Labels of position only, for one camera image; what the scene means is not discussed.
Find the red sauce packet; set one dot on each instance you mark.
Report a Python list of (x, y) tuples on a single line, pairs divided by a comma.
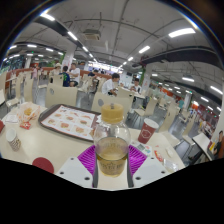
[(25, 125), (159, 155)]

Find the person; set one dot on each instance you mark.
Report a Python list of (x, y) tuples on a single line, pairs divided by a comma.
[(57, 69), (66, 79), (135, 87), (75, 74), (219, 146), (108, 86), (34, 72)]

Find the flat round red coaster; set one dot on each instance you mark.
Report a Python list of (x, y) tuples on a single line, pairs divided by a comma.
[(42, 164)]

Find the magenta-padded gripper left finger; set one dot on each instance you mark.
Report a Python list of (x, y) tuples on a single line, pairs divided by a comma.
[(86, 160)]

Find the ceiling air conditioner unit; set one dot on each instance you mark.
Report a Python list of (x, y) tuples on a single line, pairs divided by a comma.
[(91, 35)]

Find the white patterned mug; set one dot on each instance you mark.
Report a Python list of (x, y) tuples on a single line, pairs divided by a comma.
[(13, 140)]

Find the beige chair with hole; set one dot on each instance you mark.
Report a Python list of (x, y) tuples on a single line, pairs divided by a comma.
[(63, 96), (128, 106)]

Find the red paper cup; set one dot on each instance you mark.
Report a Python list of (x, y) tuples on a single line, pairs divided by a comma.
[(147, 131)]

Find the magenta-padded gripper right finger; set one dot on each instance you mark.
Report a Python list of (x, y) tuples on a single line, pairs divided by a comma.
[(137, 160)]

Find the brown food tray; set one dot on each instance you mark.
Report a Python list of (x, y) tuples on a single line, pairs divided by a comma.
[(66, 121)]

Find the clear plastic food bag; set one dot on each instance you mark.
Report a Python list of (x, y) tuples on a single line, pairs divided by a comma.
[(28, 112)]

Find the group of ceiling lights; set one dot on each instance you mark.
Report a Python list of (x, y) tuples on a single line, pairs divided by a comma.
[(181, 32)]

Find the clear yellow-capped tea bottle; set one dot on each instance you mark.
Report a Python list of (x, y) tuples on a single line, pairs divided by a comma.
[(111, 156)]

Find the white square dining table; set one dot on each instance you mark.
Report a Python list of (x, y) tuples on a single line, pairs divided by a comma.
[(203, 141)]

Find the white bordered paper card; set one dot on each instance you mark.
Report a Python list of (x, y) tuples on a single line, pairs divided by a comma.
[(11, 118)]

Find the group of beige chairs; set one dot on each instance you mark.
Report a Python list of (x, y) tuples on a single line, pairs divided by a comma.
[(150, 106)]

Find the clear plastic packet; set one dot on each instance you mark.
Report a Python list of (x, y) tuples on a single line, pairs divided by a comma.
[(170, 165)]

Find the colourful sticker sheet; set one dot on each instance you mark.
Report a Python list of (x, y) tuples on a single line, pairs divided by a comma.
[(141, 146)]

